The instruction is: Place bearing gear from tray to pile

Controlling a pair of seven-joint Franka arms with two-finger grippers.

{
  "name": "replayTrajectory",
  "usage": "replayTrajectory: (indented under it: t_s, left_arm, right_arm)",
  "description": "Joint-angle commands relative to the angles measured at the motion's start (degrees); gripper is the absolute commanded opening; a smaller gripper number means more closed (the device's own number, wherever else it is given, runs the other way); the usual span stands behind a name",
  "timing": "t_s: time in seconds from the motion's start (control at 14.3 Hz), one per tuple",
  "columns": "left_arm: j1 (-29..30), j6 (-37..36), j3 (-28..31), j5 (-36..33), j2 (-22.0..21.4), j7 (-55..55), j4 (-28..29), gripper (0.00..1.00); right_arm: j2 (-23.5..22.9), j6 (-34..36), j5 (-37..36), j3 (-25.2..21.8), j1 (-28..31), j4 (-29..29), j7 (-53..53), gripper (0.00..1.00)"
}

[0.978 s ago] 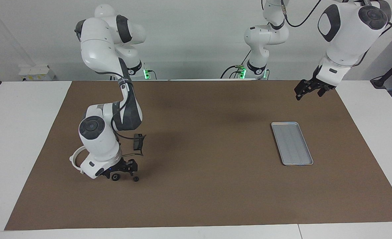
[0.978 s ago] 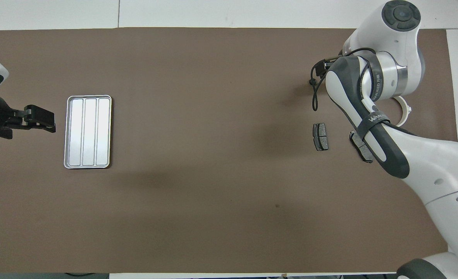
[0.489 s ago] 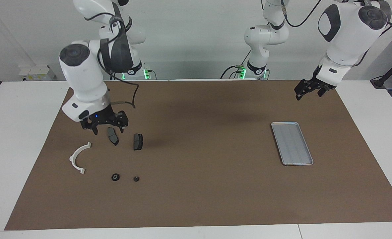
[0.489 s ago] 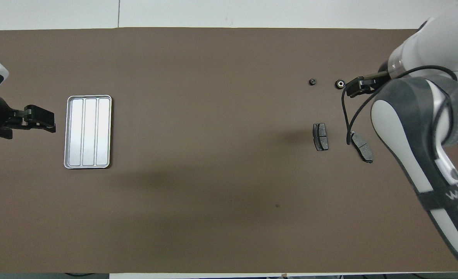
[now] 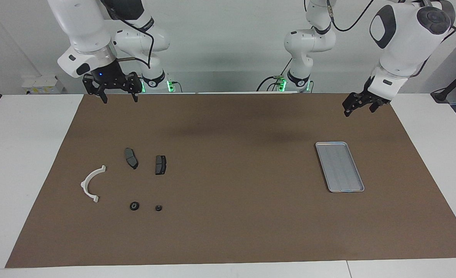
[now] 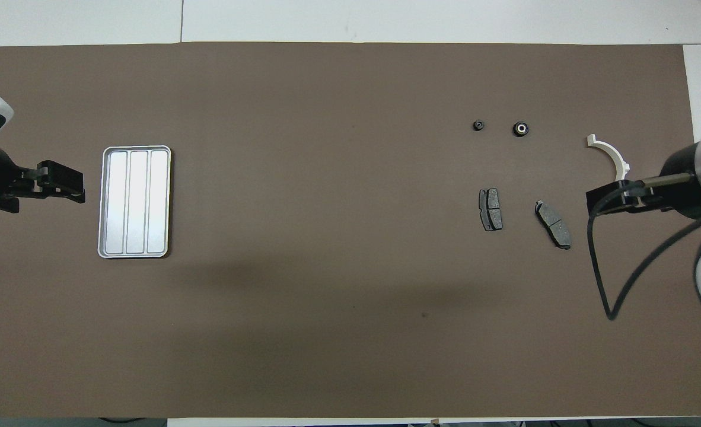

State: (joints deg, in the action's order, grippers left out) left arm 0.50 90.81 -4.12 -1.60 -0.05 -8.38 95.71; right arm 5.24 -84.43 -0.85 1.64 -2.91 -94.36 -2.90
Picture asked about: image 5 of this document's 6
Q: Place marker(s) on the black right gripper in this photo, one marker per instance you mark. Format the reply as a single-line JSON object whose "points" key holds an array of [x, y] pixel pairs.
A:
{"points": [[114, 83]]}

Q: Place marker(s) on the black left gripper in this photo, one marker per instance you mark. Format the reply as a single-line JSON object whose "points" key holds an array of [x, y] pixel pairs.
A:
{"points": [[372, 98]]}

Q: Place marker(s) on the black nut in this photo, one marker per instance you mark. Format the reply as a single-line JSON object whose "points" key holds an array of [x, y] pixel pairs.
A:
{"points": [[134, 205]]}

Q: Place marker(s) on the small black bearing gear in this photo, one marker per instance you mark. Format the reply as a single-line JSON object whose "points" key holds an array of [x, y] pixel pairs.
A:
{"points": [[158, 207]]}

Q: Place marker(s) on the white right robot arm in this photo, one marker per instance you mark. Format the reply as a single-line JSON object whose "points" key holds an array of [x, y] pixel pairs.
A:
{"points": [[85, 27]]}

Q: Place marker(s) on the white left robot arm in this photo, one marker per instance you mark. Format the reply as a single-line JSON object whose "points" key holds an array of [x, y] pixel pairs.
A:
{"points": [[405, 34]]}

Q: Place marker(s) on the silver metal tray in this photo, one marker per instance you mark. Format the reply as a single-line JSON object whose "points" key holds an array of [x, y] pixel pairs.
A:
{"points": [[340, 166]]}

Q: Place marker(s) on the long dark brake pad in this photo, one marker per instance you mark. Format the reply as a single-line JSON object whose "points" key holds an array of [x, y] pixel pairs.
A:
{"points": [[131, 158]]}

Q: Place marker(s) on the white box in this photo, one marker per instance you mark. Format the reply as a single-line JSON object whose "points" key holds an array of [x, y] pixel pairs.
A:
{"points": [[43, 85]]}

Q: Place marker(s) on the short dark brake pad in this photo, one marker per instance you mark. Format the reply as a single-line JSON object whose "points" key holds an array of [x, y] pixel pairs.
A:
{"points": [[160, 165]]}

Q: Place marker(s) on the black angled stand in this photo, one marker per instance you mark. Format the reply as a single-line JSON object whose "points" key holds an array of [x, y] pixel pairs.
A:
{"points": [[451, 83]]}

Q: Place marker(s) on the brown table mat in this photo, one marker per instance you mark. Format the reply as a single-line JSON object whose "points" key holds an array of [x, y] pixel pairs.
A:
{"points": [[228, 231]]}

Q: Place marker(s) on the white semicircular bracket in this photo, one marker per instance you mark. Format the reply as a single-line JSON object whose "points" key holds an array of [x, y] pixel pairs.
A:
{"points": [[86, 187]]}

